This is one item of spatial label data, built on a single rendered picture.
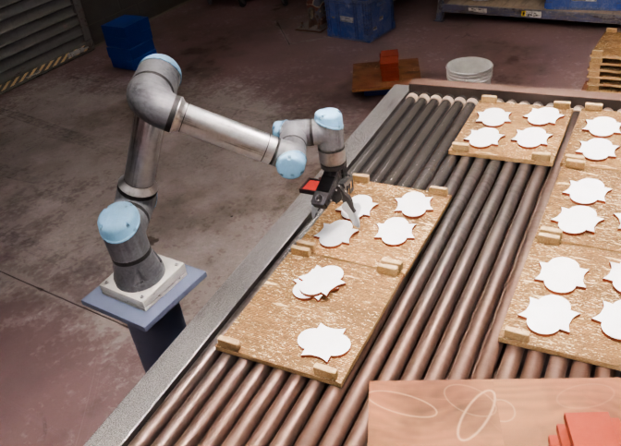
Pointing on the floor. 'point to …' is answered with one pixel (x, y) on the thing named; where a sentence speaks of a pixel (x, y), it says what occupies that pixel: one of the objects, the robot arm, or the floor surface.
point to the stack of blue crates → (128, 41)
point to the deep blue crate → (359, 12)
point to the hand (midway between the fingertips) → (334, 224)
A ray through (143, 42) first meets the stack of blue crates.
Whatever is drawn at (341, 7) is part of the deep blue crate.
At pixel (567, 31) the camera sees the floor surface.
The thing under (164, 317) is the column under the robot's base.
